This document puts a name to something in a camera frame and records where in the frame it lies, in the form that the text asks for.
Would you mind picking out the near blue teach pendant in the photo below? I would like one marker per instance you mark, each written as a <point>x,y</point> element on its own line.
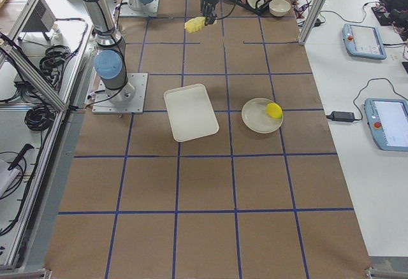
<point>387,121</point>

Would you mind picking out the blue teach pendant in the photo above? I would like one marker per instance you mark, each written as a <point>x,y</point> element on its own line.
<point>363,41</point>
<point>387,121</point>

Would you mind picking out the yellow lemon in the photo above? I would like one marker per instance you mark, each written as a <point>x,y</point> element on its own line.
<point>274,111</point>

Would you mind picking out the far blue teach pendant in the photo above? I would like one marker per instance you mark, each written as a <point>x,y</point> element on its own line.
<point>363,41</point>

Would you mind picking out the aluminium frame post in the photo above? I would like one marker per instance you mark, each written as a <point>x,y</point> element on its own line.
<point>310,21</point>

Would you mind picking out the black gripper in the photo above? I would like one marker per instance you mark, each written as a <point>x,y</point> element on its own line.
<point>208,2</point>

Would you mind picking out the yellow bread roll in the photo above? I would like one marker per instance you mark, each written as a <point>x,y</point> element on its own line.
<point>195,24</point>

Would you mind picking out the black power adapter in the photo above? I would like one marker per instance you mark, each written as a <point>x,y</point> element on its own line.
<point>341,116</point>

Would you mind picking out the cream round plate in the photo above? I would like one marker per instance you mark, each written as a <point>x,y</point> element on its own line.
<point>256,119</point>

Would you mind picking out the cream bowl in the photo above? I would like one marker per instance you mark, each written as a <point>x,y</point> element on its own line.
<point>279,8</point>

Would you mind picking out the cream rectangular tray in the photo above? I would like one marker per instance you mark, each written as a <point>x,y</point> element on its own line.
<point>190,112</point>

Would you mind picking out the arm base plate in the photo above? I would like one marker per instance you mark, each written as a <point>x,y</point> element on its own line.
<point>150,11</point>
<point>130,99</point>

